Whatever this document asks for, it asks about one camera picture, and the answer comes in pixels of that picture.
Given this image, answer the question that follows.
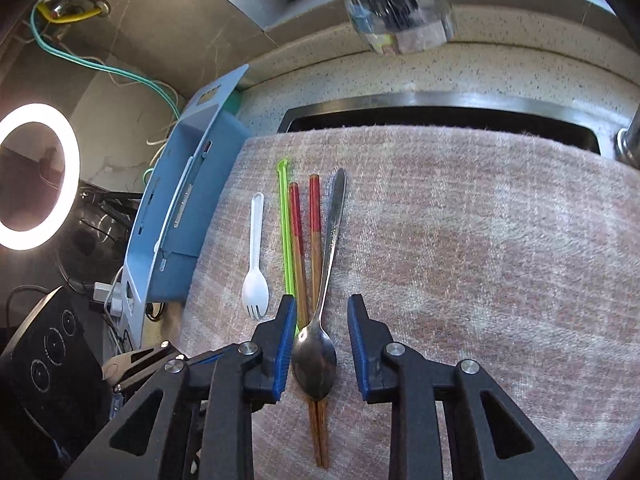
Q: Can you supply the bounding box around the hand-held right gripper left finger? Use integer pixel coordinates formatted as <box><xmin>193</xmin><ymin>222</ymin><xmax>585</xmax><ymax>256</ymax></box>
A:
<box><xmin>62</xmin><ymin>294</ymin><xmax>299</xmax><ymax>480</ymax></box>

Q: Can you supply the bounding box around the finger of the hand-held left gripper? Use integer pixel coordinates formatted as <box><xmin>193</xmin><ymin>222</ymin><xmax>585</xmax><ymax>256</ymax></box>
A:
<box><xmin>102</xmin><ymin>341</ymin><xmax>188</xmax><ymax>392</ymax></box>

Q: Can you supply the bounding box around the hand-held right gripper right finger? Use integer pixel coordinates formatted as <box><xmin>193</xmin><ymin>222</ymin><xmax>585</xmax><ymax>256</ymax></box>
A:
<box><xmin>347</xmin><ymin>294</ymin><xmax>581</xmax><ymax>480</ymax></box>

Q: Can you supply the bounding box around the metal spoon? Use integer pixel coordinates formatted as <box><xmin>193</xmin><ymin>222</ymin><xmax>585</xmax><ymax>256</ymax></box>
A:
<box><xmin>291</xmin><ymin>168</ymin><xmax>347</xmax><ymax>402</ymax></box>

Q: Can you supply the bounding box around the white plastic spork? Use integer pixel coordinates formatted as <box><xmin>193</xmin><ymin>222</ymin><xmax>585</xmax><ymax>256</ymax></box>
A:
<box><xmin>241</xmin><ymin>192</ymin><xmax>270</xmax><ymax>321</ymax></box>

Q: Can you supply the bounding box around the green plastic stick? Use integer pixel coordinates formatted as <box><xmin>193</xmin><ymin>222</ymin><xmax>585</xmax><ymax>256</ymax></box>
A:
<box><xmin>276</xmin><ymin>158</ymin><xmax>301</xmax><ymax>333</ymax></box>

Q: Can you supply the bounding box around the black induction cooker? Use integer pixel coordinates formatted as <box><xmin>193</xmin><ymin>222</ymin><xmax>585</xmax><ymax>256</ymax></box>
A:
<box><xmin>0</xmin><ymin>285</ymin><xmax>118</xmax><ymax>480</ymax></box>

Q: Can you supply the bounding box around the pink plaid cloth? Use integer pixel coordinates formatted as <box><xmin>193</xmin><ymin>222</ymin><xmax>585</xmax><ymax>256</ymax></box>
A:
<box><xmin>177</xmin><ymin>125</ymin><xmax>640</xmax><ymax>480</ymax></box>

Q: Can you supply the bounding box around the blue plastic drain basket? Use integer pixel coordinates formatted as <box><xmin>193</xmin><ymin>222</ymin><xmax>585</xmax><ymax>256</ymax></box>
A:
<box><xmin>121</xmin><ymin>64</ymin><xmax>252</xmax><ymax>348</ymax></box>

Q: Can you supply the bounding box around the flexible faucet sprayer head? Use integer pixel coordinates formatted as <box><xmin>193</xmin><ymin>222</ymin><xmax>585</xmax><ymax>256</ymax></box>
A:
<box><xmin>330</xmin><ymin>0</ymin><xmax>456</xmax><ymax>56</ymax></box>

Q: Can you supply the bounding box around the white cable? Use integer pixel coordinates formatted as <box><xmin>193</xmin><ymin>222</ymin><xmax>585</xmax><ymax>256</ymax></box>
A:
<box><xmin>145</xmin><ymin>130</ymin><xmax>173</xmax><ymax>161</ymax></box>

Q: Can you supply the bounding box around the white ring light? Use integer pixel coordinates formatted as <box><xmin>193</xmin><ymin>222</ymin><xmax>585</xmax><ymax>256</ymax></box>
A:
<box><xmin>0</xmin><ymin>102</ymin><xmax>81</xmax><ymax>251</ymax></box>

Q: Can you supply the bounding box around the green cable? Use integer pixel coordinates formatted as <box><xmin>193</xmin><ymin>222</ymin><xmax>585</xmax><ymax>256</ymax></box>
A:
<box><xmin>30</xmin><ymin>2</ymin><xmax>181</xmax><ymax>121</ymax></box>

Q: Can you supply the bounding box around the yellow hose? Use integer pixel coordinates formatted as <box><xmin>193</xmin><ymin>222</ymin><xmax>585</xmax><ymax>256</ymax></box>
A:
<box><xmin>32</xmin><ymin>0</ymin><xmax>101</xmax><ymax>23</ymax></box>

